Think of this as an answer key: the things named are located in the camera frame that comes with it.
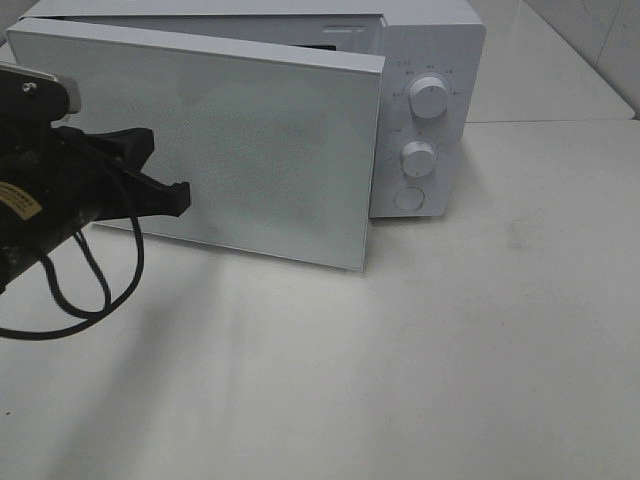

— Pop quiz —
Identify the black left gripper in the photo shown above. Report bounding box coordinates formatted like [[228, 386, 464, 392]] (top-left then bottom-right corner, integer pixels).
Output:
[[0, 67, 193, 294]]

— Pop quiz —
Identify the white microwave door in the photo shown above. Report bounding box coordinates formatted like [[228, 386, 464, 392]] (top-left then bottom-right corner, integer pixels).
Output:
[[7, 18, 384, 270]]

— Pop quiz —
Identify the round white door button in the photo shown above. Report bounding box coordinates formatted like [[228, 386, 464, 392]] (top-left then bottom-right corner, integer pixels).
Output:
[[394, 187, 425, 212]]

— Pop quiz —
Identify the lower white timer knob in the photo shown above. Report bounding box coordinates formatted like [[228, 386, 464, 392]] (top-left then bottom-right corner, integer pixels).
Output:
[[400, 141, 437, 178]]

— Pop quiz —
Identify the white microwave oven body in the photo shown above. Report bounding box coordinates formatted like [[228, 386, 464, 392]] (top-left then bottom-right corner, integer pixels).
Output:
[[8, 1, 486, 218]]

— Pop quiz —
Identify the upper white power knob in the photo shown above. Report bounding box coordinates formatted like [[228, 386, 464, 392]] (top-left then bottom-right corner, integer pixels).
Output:
[[408, 73, 450, 119]]

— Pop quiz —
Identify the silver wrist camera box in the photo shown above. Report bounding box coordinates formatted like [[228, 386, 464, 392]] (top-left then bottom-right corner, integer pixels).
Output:
[[1, 62, 81, 123]]

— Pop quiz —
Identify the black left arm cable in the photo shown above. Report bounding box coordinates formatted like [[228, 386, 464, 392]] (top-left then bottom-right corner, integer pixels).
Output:
[[0, 149, 146, 341]]

